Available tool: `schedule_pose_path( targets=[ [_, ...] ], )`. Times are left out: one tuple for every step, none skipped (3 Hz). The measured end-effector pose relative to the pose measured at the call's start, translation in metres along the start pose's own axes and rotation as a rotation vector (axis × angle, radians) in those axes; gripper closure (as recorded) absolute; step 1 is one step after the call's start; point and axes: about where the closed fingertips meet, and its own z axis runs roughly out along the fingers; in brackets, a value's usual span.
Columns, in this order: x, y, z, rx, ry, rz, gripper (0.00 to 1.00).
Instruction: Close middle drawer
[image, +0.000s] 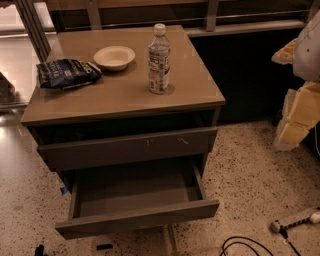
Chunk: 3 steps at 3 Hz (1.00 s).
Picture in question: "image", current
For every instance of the grey drawer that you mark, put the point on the grey drawer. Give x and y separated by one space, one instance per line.
135 196
125 149

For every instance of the grey top drawer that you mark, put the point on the grey top drawer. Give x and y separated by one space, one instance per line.
125 149

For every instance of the white power strip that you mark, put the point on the white power strip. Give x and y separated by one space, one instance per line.
309 215

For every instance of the black floor tape strip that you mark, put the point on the black floor tape strip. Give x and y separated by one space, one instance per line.
104 247

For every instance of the grey drawer cabinet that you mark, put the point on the grey drawer cabinet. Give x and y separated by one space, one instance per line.
120 103

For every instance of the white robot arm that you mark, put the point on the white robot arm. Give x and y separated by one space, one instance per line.
311 32

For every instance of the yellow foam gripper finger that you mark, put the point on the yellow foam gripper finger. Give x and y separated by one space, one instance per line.
301 107

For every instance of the blue chip bag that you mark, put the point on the blue chip bag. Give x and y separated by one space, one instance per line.
66 73

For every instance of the white paper bowl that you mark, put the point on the white paper bowl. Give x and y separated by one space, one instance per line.
114 58

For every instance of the metal window railing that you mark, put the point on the metal window railing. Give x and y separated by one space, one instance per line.
198 17

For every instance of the black object at floor edge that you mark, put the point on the black object at floor edge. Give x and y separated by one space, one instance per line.
39 251

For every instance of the blue tape piece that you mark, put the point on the blue tape piece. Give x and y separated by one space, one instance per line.
64 190

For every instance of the clear plastic water bottle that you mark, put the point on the clear plastic water bottle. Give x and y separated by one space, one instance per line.
159 60

